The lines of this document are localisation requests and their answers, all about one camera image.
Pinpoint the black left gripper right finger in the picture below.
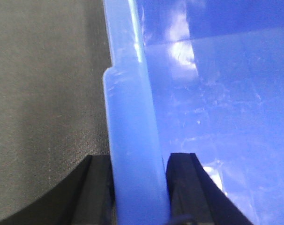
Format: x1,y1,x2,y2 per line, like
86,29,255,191
166,153,251,225

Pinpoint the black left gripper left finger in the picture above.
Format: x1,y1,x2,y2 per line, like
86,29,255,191
0,155,115,225

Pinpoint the blue plastic bin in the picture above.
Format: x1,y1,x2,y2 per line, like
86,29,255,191
103,0,284,225

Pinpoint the dark conveyor belt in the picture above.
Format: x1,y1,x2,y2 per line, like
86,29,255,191
0,0,111,221

